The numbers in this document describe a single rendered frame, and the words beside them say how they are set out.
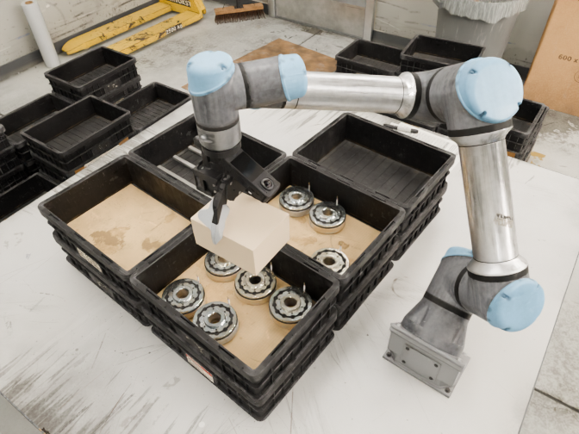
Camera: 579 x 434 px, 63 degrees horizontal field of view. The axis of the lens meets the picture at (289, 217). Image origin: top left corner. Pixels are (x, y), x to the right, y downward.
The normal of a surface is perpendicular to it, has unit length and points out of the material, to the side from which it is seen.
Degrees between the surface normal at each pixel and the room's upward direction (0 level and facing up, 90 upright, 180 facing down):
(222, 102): 90
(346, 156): 0
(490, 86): 49
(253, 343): 0
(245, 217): 0
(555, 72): 75
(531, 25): 90
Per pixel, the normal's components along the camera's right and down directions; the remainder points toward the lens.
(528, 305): 0.28, 0.29
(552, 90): -0.54, 0.35
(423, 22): -0.57, 0.58
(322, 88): 0.26, 0.08
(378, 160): -0.02, -0.71
